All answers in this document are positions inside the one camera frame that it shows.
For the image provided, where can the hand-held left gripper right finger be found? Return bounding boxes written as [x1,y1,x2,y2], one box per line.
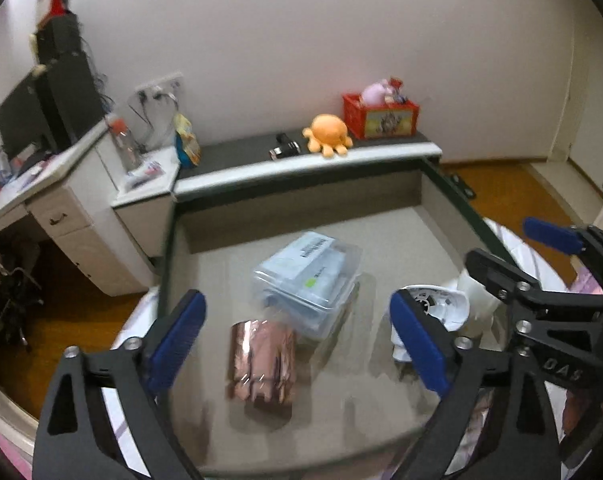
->
[389,290,563,480]

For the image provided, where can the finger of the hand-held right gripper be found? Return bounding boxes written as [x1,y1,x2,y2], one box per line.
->
[523,216,603,306]
[464,247,603,356]

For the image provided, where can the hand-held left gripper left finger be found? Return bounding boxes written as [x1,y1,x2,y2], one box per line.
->
[32,289,207,480]

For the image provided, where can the white striped bed sheet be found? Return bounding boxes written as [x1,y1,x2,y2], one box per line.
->
[102,217,602,480]

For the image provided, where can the white round plastic device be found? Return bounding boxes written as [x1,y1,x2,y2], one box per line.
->
[391,265,505,363]

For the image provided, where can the pink blanket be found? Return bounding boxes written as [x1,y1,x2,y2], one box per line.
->
[571,265,603,306]

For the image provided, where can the rose gold foil packet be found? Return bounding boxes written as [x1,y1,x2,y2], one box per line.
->
[228,320,298,408]

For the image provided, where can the small white nightstand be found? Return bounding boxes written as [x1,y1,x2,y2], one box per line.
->
[112,146,182,261]

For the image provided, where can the clear plastic case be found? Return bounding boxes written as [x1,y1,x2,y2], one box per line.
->
[252,231,362,342]

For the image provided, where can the white desk with drawers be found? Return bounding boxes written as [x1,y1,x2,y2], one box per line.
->
[0,120,157,296]

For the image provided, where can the red blue packet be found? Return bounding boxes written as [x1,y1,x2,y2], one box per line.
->
[119,160,165,192]

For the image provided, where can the black office chair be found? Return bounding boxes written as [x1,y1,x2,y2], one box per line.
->
[0,250,45,356]

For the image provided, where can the red plastic crate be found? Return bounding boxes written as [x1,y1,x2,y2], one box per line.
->
[342,91,420,141]

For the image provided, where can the low grey white ledge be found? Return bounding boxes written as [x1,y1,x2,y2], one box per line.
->
[174,130,442,203]

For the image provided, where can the yellow blue snack bag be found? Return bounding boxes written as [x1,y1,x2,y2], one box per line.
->
[174,114,202,168]

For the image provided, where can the clear bottle orange cap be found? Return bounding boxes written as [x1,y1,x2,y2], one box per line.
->
[109,116,143,173]

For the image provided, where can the pink plush toy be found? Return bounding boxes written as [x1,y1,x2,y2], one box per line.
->
[360,80,397,107]

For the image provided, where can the orange octopus plush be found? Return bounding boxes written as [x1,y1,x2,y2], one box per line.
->
[302,114,355,158]

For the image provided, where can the small black device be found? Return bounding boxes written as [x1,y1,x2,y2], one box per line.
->
[269,132,302,161]

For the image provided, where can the black computer tower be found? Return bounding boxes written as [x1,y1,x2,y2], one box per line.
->
[36,47,105,148]

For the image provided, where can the black computer monitor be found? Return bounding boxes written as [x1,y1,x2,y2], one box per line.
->
[0,67,57,161]

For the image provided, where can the small beige hanging toy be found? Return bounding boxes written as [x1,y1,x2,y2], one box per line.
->
[29,32,50,78]

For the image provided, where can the black speaker box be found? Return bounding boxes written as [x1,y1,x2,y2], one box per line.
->
[34,12,82,63]

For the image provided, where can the red desk calendar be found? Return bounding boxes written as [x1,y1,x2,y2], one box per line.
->
[36,0,72,26]

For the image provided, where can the black metal floor bracket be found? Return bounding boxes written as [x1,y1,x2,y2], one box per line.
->
[444,172,477,200]

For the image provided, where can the charger cables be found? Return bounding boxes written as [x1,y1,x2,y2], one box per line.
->
[129,87,180,151]

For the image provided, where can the white wall power outlet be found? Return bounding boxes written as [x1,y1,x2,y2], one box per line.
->
[134,72,185,101]

